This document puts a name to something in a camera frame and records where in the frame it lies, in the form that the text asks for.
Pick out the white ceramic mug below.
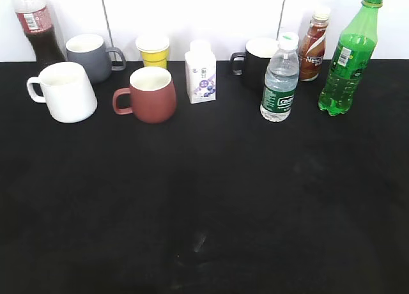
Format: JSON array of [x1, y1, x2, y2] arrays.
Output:
[[26, 61, 98, 123]]

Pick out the green soda bottle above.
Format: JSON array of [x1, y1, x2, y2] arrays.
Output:
[[318, 0, 383, 116]]

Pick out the yellow paper cup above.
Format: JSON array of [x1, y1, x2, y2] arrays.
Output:
[[135, 35, 170, 69]]

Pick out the cola bottle red label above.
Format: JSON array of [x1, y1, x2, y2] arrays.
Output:
[[12, 0, 65, 67]]

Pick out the red ceramic mug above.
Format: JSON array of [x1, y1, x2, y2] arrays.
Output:
[[112, 66, 177, 124]]

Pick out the white blueberry milk carton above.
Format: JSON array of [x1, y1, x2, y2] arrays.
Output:
[[185, 40, 217, 104]]

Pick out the black ceramic mug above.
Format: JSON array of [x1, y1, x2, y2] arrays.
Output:
[[229, 37, 278, 94]]

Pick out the clear water bottle green label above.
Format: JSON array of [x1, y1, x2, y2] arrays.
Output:
[[260, 32, 300, 122]]

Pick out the brown coffee drink bottle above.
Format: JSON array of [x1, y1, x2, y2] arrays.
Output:
[[298, 6, 330, 81]]

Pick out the grey ceramic mug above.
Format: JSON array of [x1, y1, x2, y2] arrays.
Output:
[[65, 34, 127, 83]]

